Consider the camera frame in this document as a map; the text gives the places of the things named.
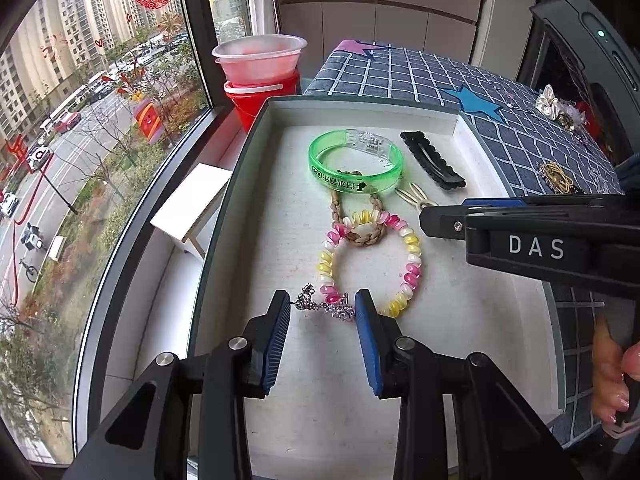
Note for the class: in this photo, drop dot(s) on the person's right hand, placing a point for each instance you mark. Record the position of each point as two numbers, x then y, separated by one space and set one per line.
607 375

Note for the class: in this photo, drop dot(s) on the red plastic bucket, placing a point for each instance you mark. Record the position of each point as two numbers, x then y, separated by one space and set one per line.
250 105

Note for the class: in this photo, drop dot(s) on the beige counter cabinet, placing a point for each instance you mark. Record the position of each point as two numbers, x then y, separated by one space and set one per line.
375 25

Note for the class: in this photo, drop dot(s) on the blue checked tablecloth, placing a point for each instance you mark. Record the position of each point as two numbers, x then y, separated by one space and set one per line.
400 75

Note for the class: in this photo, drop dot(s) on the cream scrunchie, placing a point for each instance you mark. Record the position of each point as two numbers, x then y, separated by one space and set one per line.
547 100

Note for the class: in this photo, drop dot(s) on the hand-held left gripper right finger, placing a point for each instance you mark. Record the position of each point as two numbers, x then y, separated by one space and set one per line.
370 345

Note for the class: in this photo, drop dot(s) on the large black hair clip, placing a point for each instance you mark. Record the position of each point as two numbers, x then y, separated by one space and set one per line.
430 160

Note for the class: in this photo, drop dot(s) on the pile of hair accessories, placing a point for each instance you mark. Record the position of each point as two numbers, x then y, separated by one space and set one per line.
570 117

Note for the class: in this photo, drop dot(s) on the small white table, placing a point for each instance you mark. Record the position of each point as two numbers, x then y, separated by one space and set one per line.
195 200

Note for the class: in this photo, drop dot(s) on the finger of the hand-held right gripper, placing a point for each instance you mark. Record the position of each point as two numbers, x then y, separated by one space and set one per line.
492 202
525 247

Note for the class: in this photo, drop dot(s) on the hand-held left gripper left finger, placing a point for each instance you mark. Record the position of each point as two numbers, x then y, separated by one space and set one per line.
277 345

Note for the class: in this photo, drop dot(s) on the colourful window sticker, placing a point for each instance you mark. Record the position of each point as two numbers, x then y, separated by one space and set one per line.
147 120

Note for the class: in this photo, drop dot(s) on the translucent pink basin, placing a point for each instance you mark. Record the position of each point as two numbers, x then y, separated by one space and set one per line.
260 60

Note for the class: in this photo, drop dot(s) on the dark green box white lining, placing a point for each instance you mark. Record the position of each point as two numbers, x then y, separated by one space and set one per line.
280 240

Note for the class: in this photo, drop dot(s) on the beige rabbit hair clip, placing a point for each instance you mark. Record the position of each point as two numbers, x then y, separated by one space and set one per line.
412 195

